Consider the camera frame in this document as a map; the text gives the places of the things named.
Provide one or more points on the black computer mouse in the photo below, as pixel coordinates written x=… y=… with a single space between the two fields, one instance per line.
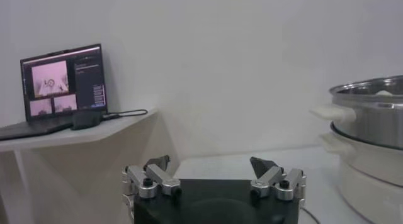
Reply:
x=86 y=119

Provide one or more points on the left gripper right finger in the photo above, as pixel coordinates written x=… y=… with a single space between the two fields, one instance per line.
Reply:
x=270 y=178

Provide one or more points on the white steamed baozi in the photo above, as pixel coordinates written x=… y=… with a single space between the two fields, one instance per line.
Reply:
x=384 y=93

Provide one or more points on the white side table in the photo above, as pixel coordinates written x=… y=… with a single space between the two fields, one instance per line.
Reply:
x=94 y=134

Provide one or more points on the cream electric cooking pot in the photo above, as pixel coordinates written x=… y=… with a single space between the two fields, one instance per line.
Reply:
x=371 y=187

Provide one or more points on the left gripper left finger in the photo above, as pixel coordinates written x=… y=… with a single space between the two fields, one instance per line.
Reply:
x=163 y=181

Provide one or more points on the open dark laptop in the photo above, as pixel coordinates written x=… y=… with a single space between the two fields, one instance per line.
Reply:
x=63 y=80

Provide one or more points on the stainless steel steamer basket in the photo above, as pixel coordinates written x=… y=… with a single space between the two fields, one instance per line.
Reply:
x=371 y=127

